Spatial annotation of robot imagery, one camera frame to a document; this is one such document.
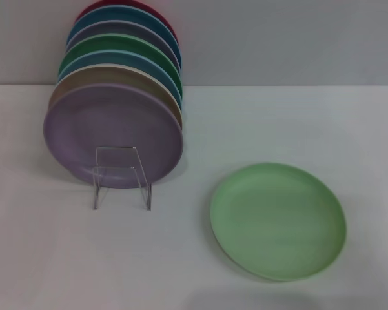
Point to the dark green plate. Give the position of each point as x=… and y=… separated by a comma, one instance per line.
x=116, y=42

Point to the red plate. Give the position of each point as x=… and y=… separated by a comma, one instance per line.
x=91, y=6

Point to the light green plate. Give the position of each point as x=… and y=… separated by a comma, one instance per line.
x=277, y=223

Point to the light blue plate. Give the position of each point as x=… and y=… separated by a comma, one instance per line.
x=116, y=57

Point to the teal blue plate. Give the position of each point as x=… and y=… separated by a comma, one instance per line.
x=116, y=14

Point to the grey purple plate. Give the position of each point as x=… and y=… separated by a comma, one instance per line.
x=116, y=28

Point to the lilac plate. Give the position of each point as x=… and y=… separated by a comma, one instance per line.
x=109, y=129

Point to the beige plate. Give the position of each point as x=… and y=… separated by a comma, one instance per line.
x=116, y=73

